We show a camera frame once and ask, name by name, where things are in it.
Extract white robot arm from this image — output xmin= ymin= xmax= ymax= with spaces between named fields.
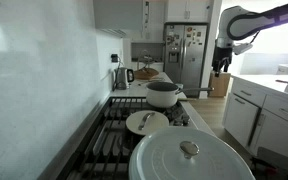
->
xmin=212 ymin=4 xmax=288 ymax=76

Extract black wall outlet plug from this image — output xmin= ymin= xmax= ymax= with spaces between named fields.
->
xmin=111 ymin=54 xmax=119 ymax=63

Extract black gas stove grate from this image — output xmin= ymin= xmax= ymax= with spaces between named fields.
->
xmin=56 ymin=97 xmax=190 ymax=180

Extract stainless steel refrigerator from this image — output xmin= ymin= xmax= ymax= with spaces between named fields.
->
xmin=164 ymin=23 xmax=208 ymax=89

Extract wooden cutting board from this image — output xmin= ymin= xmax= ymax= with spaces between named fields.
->
xmin=134 ymin=68 xmax=159 ymax=80

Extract white upper cabinets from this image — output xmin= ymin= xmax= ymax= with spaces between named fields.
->
xmin=165 ymin=0 xmax=211 ymax=22

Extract white kitchen island cabinet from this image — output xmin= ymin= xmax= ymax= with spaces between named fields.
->
xmin=223 ymin=75 xmax=288 ymax=159

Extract range hood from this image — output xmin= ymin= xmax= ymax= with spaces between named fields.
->
xmin=93 ymin=0 xmax=144 ymax=37

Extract small white pot lid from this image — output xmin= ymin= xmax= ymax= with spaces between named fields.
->
xmin=126 ymin=110 xmax=169 ymax=136

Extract large white dutch oven lid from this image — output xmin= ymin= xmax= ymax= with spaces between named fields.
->
xmin=128 ymin=127 xmax=255 ymax=180

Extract stainless steel electric kettle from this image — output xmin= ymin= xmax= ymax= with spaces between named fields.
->
xmin=115 ymin=67 xmax=134 ymax=90

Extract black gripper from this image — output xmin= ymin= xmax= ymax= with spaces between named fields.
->
xmin=212 ymin=47 xmax=232 ymax=77

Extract white saucepan with long handle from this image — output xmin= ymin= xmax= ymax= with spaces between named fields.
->
xmin=146 ymin=82 xmax=213 ymax=108

